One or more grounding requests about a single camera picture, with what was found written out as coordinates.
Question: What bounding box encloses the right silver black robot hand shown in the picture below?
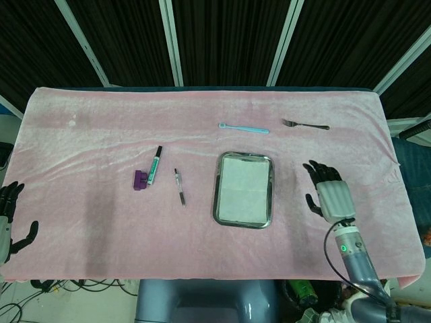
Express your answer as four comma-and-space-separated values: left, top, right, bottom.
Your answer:
302, 159, 358, 223

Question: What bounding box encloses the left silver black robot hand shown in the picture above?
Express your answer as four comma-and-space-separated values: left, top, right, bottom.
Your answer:
0, 181, 40, 266

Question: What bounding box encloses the white paper sheet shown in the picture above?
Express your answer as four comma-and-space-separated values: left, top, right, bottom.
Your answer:
215, 157, 271, 224

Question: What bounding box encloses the stainless steel tray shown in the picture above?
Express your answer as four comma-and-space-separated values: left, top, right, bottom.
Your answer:
211, 151, 275, 231

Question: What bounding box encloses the black metal fork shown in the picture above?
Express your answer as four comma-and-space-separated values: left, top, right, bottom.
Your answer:
281, 118, 331, 131

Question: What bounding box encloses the green black device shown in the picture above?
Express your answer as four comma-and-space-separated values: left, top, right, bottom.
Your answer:
284, 279, 320, 306

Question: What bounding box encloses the light blue toothbrush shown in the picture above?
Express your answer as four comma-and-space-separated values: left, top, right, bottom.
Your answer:
218, 122, 271, 135

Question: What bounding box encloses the pink velvet tablecloth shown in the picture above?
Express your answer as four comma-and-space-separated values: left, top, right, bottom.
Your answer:
0, 86, 425, 289

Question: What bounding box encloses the purple plastic block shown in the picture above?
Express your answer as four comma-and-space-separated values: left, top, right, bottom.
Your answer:
133, 170, 150, 192

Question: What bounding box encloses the clear black ballpoint pen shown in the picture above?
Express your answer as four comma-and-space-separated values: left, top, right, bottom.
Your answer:
173, 168, 187, 207

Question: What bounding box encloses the green whiteboard marker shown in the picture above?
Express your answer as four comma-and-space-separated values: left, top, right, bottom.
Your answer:
146, 145, 164, 186

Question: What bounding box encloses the blue grey robot torso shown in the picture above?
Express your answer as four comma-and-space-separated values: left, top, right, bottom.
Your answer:
133, 278, 281, 323

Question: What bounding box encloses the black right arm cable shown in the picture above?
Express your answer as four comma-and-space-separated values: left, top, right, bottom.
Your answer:
323, 217, 400, 309

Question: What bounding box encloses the black floor cable bundle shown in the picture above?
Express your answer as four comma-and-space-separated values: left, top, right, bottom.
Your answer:
0, 278, 139, 323

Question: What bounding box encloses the black ribbed hose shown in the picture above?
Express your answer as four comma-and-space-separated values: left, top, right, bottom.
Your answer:
399, 120, 431, 141

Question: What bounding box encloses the white partition post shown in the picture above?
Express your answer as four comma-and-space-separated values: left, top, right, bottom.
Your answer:
0, 94, 25, 119
158, 0, 185, 87
265, 0, 306, 87
55, 0, 112, 87
372, 24, 431, 96

